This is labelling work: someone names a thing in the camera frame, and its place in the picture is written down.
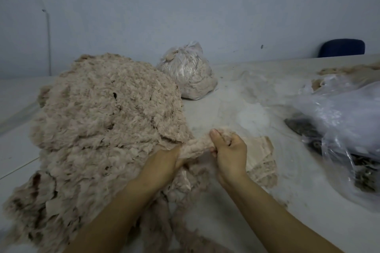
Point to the person's right hand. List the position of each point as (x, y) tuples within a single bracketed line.
[(230, 158)]

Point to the person's left hand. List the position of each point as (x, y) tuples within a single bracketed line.
[(157, 170)]

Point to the stack of sorted beige pieces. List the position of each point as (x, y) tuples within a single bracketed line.
[(261, 158)]

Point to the beige fabric piece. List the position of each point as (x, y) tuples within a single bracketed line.
[(196, 146)]

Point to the large pile beige fabric scraps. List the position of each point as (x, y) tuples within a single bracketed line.
[(107, 137)]

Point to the beige scrap strips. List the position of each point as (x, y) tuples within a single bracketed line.
[(184, 226)]

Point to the person's right forearm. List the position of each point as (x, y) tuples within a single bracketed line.
[(279, 223)]

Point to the person's left forearm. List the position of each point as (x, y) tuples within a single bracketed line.
[(110, 223)]

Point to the beige fur pile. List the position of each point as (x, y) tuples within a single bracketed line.
[(350, 73)]

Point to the clear bag of beige scraps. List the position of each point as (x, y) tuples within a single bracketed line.
[(187, 71)]

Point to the large clear plastic bag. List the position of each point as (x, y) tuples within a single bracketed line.
[(350, 116)]

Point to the blue chair back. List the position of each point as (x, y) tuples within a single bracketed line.
[(341, 47)]

